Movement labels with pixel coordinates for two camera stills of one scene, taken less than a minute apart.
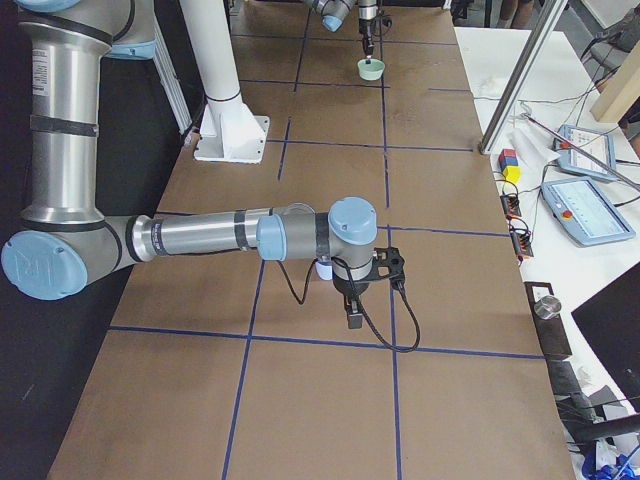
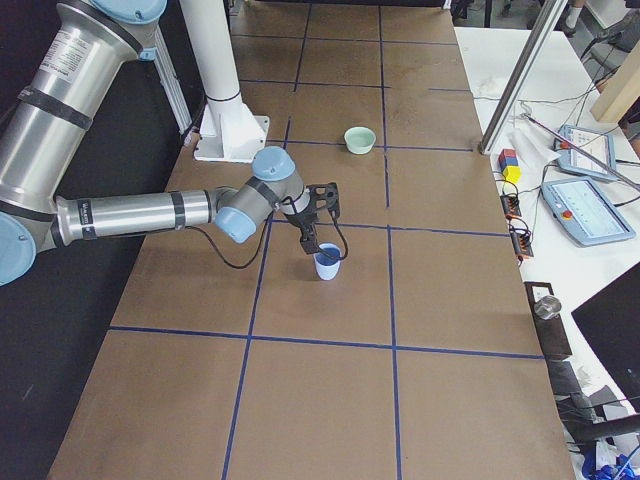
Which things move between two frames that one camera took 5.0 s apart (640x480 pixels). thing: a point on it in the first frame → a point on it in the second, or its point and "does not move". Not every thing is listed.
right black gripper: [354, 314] → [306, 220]
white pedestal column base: [229, 132] does not move
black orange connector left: [510, 205] does not move
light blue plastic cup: [324, 269] does not move
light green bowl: [370, 71] → [359, 139]
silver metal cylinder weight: [548, 306] does not move
